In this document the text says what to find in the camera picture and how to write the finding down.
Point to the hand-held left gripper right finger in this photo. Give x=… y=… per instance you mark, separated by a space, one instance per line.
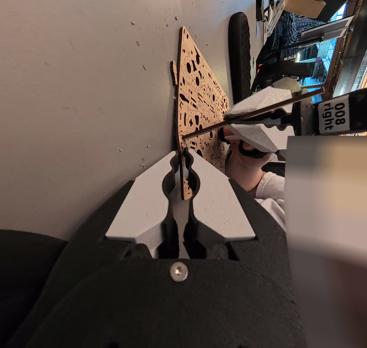
x=220 y=210

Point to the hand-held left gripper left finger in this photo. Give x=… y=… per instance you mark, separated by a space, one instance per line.
x=143 y=207

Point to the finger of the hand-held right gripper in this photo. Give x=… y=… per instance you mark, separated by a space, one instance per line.
x=258 y=134
x=263 y=100

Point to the thin dark wooden stick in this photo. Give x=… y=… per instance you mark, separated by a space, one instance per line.
x=206 y=128

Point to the laser-cut wooden parts sheet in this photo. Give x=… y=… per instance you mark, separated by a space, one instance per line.
x=189 y=84

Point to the person's right forearm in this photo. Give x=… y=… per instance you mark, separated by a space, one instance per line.
x=272 y=187

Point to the person's right hand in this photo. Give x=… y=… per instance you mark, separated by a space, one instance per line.
x=246 y=167

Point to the black oval mat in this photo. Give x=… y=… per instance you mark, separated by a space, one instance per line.
x=239 y=52

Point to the grey monitor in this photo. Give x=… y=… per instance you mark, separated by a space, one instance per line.
x=326 y=29

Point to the small wooden part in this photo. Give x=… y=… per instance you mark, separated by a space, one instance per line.
x=174 y=71

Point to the tan chair back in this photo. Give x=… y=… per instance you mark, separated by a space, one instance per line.
x=304 y=4

